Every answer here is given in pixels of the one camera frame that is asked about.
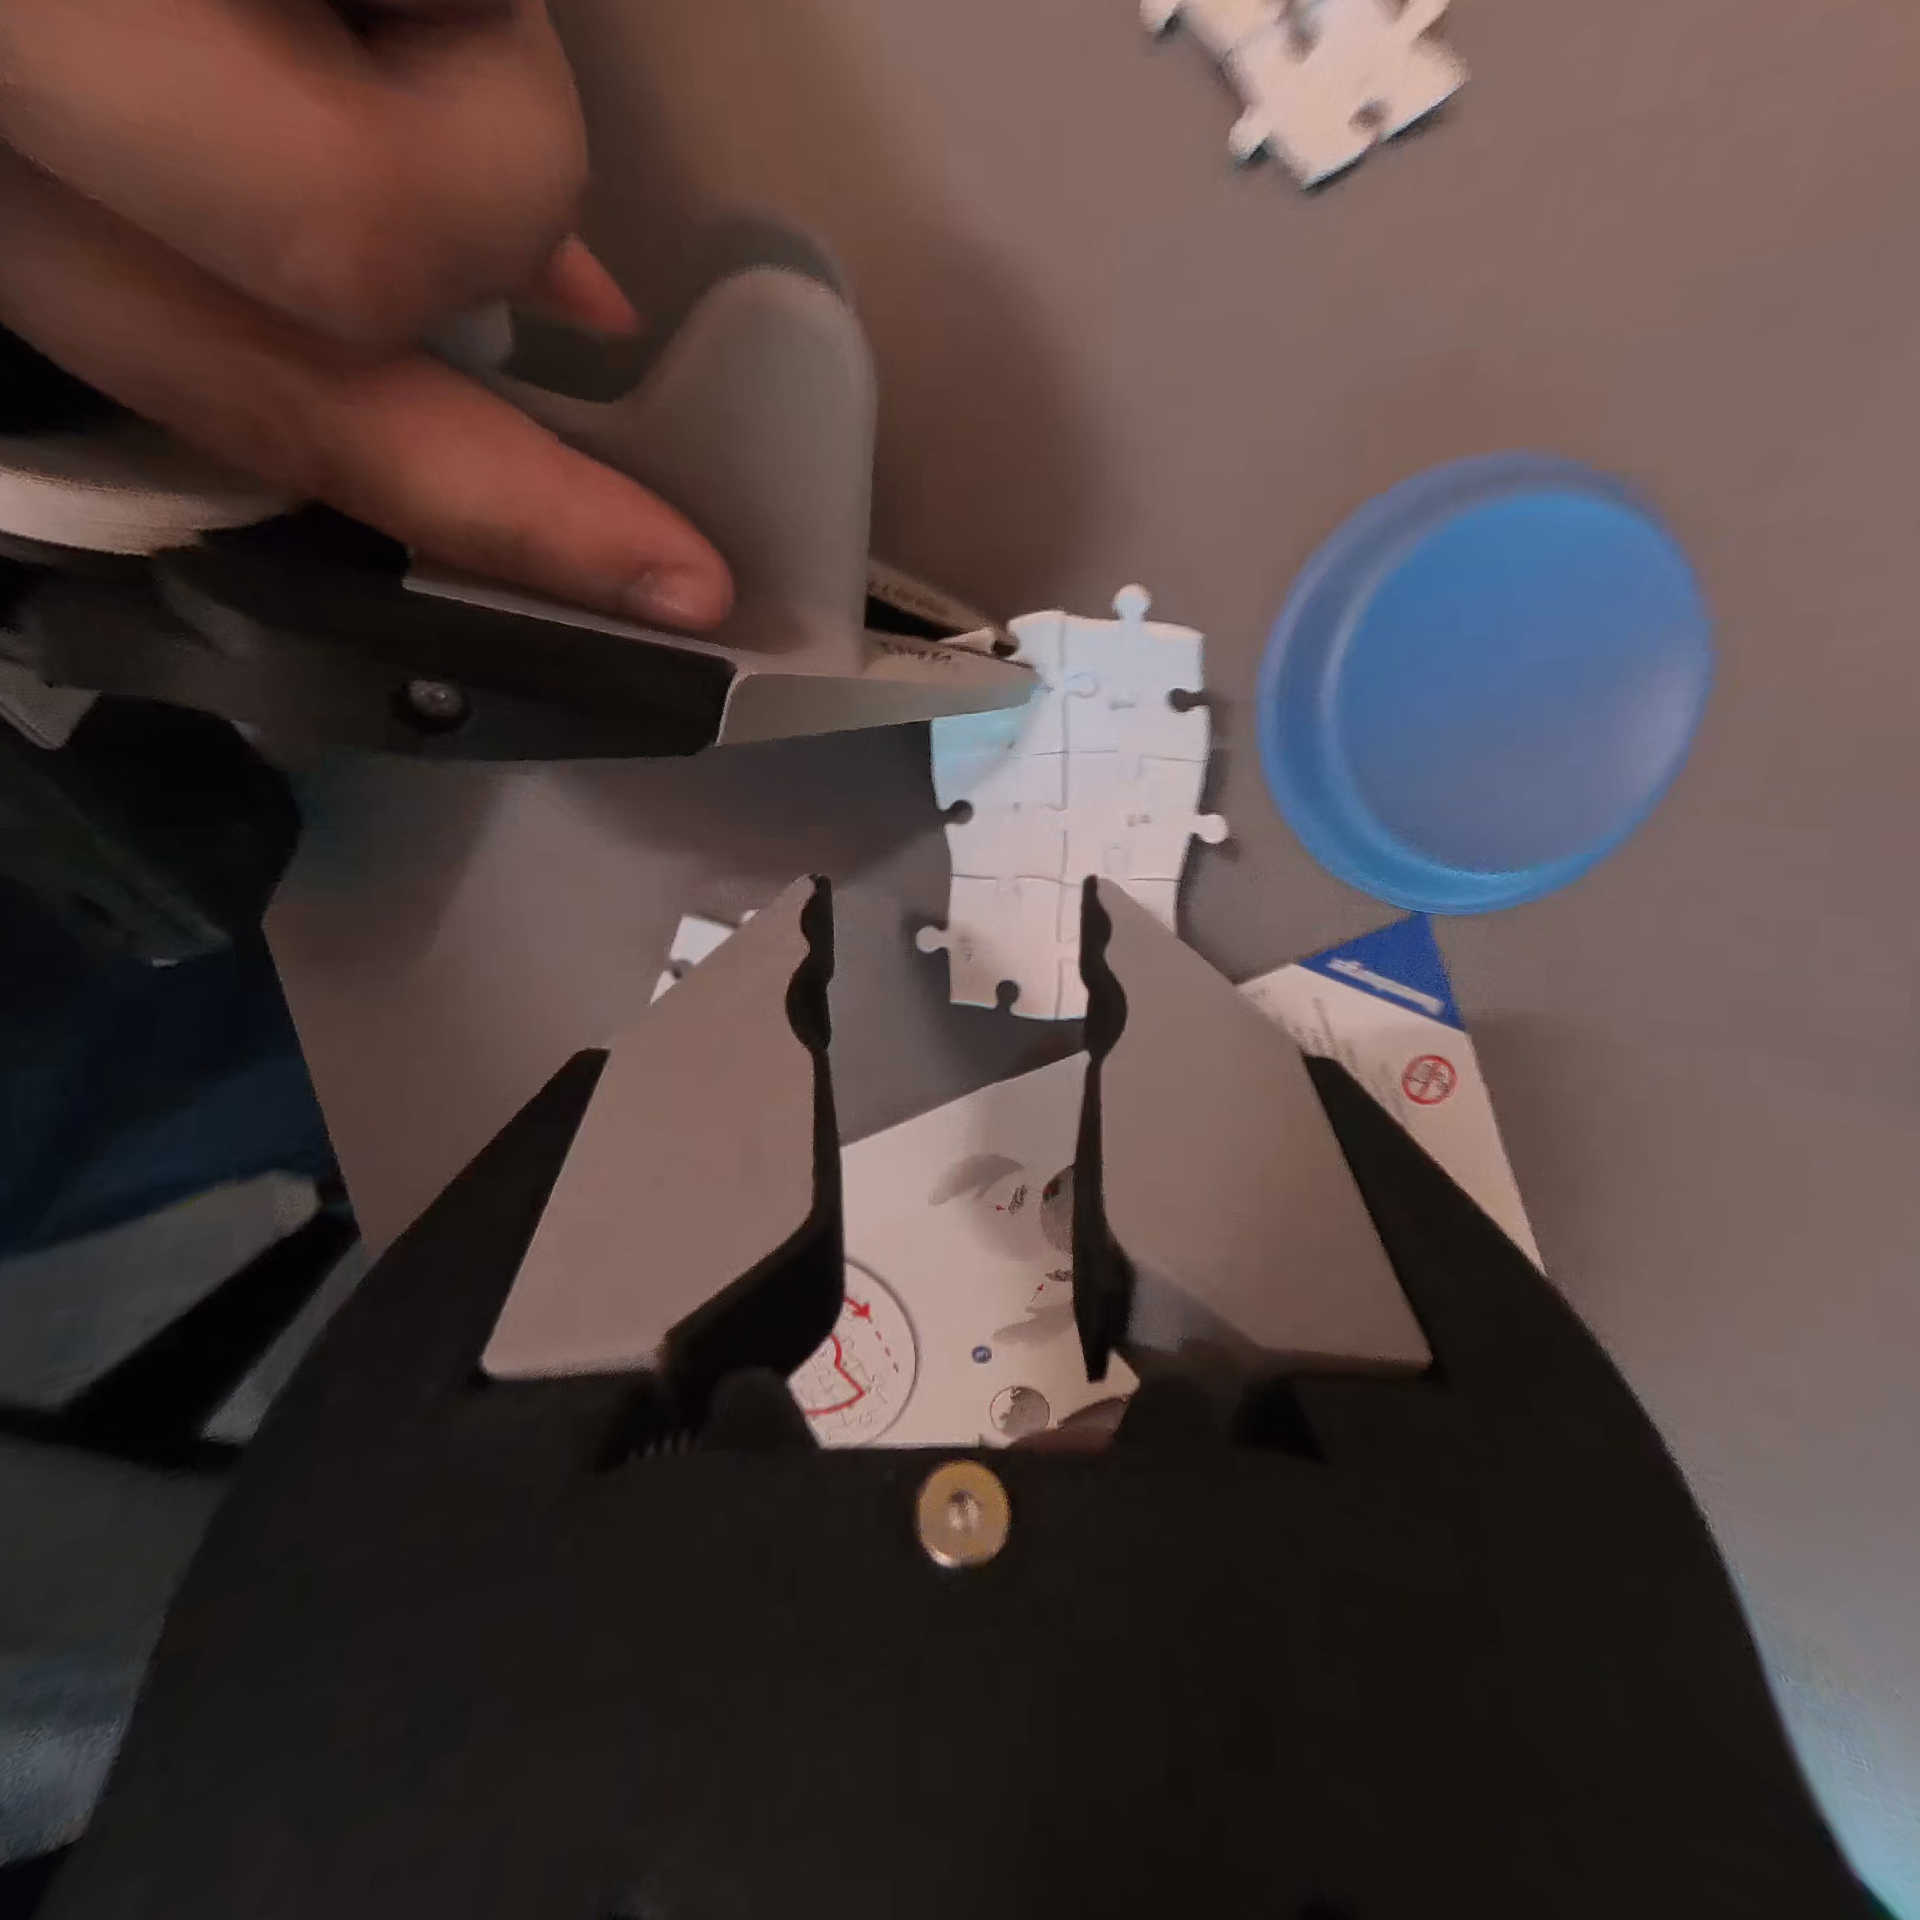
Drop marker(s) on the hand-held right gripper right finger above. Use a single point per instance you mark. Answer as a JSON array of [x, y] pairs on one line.
[[1245, 1201]]

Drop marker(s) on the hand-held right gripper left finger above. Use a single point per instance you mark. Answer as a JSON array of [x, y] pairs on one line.
[[676, 1186]]

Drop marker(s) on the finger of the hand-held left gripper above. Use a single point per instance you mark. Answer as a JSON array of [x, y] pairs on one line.
[[923, 615], [869, 702]]

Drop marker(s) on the white assembled puzzle section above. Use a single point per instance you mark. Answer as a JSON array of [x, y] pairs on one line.
[[1110, 750]]

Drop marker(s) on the cartoon puzzle box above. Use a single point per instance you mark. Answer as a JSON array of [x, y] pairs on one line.
[[959, 1201]]

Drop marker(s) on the white puzzle piece cluster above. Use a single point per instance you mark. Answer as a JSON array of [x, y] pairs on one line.
[[1320, 91]]

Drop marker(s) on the person's left hand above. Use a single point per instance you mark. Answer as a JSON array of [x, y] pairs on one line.
[[300, 225]]

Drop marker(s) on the blue round plastic stand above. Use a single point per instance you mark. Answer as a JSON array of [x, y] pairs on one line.
[[1501, 691]]

